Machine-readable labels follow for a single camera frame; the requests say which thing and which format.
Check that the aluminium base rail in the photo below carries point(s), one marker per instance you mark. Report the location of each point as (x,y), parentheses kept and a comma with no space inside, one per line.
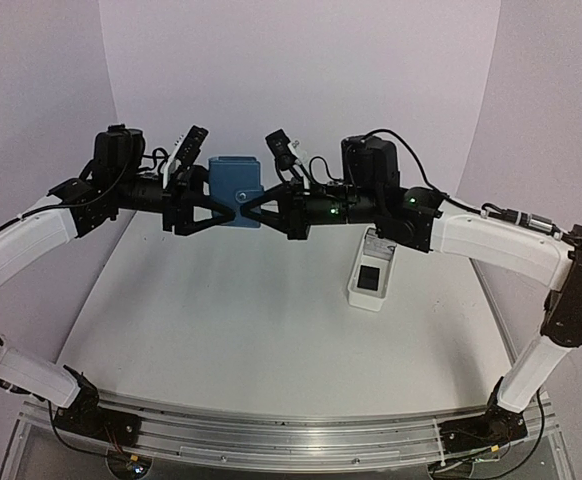
(277,443)

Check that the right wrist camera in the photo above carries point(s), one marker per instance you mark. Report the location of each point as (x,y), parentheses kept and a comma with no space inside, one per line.
(286,163)

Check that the white plastic tray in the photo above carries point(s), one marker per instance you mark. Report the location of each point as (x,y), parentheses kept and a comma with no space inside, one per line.
(365,299)

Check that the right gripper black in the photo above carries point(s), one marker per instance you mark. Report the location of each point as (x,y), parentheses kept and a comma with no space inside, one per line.
(294,216)

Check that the stack of cards in tray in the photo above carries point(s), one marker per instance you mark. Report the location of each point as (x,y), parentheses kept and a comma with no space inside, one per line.
(377,247)

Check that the blue leather card holder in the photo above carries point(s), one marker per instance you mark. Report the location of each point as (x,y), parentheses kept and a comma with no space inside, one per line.
(233,181)

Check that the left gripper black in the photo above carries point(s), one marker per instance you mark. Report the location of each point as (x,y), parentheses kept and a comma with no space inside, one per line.
(185,189)

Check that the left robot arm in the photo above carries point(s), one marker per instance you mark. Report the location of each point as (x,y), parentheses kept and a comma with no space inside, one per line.
(38,302)

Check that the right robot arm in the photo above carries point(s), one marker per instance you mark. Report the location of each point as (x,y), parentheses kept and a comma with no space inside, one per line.
(530,248)

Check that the black rectangle on tray bottom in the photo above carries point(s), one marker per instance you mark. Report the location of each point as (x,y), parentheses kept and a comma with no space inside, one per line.
(368,278)

